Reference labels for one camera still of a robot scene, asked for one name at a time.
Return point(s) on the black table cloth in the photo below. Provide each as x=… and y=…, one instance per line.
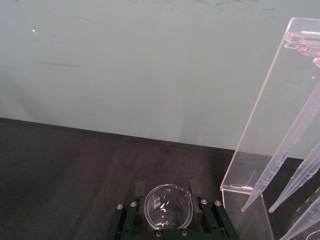
x=62, y=180

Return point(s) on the clear plastic graduated pipette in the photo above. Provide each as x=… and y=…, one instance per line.
x=302, y=220
x=280, y=160
x=297, y=180

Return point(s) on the small clear glass beaker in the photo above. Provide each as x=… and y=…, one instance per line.
x=167, y=207

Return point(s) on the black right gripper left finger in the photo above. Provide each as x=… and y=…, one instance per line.
x=126, y=220

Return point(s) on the clear acrylic pipette stand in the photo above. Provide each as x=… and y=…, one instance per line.
x=260, y=120

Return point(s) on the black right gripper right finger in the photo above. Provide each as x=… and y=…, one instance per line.
x=212, y=220

